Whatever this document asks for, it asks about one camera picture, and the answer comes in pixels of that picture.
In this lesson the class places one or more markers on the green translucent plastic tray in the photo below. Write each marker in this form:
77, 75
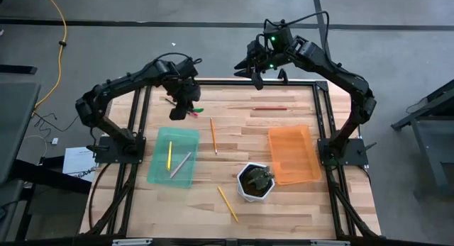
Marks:
184, 136

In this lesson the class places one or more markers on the black support beam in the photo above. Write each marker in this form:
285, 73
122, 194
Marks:
53, 177

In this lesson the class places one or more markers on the white paper sheet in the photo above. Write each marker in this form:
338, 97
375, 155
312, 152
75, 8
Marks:
76, 166

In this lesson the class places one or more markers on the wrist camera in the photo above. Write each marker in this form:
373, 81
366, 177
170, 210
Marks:
256, 50
189, 69

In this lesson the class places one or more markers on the white plug adapter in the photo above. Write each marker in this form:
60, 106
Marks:
54, 141

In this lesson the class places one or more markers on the black aluminium table frame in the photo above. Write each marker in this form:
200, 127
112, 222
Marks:
220, 83

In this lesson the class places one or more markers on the green potted plant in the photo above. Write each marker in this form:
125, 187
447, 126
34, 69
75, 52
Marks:
260, 178

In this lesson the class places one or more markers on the black flat bar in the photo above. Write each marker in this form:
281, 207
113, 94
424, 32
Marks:
17, 69

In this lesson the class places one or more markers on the yellow pencil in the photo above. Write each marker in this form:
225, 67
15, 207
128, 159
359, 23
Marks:
227, 203

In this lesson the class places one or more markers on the silver metal bracket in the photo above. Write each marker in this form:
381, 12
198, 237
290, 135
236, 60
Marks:
131, 242
330, 243

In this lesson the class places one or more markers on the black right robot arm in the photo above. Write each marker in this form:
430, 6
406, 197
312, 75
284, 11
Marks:
333, 74

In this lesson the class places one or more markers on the lilac pen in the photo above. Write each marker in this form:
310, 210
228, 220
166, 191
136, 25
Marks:
180, 165

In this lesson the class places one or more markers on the white faceted plant pot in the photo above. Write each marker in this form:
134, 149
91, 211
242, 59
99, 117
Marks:
253, 199

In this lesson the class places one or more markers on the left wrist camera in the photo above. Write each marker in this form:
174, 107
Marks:
189, 69

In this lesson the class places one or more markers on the dark blue pen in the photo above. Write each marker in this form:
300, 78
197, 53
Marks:
170, 101

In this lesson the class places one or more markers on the pink pen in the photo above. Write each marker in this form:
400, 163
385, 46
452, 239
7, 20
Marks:
194, 113

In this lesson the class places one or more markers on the orange translucent plastic tray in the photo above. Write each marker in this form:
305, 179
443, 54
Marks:
294, 157

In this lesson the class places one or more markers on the yellow pen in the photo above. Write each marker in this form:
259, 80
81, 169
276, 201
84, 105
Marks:
169, 155

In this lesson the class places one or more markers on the dark grey desk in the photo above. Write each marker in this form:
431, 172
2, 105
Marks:
17, 125

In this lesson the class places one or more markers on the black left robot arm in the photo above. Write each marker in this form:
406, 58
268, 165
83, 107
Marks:
124, 81

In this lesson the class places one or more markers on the green pen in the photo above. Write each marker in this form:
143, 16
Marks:
198, 110

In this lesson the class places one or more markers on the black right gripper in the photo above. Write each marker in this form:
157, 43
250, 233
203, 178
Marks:
260, 67

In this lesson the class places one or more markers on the orange pencil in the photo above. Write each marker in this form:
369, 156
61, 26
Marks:
213, 136

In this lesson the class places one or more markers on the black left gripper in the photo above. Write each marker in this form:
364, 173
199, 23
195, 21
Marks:
186, 93

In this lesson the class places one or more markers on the red pencil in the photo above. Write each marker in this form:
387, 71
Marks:
269, 108

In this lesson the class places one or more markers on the dark grey metal stand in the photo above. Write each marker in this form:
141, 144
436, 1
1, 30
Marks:
425, 139

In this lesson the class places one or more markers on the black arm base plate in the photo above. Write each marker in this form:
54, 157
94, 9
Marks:
106, 157
351, 150

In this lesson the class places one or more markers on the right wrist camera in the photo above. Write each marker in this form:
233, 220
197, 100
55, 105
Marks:
256, 50

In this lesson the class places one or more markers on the black floor tape strip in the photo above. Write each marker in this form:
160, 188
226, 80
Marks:
177, 24
316, 5

